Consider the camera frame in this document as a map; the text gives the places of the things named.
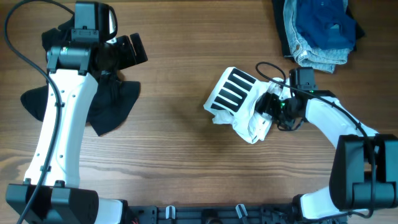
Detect white t-shirt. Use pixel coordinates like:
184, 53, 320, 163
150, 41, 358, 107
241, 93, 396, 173
203, 67, 291, 144

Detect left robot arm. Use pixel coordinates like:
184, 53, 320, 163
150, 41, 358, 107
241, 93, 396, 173
6, 1, 147, 223

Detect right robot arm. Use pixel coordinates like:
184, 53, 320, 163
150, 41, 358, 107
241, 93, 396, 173
255, 67, 397, 222

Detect black t-shirt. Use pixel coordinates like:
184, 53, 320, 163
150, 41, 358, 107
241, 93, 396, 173
20, 17, 141, 136

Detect light blue denim jeans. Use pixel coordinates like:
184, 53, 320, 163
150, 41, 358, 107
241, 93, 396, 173
283, 0, 353, 73

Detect black folded garment under jeans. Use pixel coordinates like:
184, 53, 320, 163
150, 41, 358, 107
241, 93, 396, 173
271, 0, 366, 62

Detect right black camera cable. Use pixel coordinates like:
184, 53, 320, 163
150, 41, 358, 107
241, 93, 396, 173
255, 61, 377, 219

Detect black camera cable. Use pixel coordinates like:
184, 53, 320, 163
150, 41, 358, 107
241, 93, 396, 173
255, 61, 377, 219
3, 0, 75, 224

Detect left black camera cable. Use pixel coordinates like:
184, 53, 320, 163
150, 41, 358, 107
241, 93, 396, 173
3, 0, 75, 224

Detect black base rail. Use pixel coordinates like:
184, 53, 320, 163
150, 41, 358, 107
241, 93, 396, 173
130, 204, 348, 224

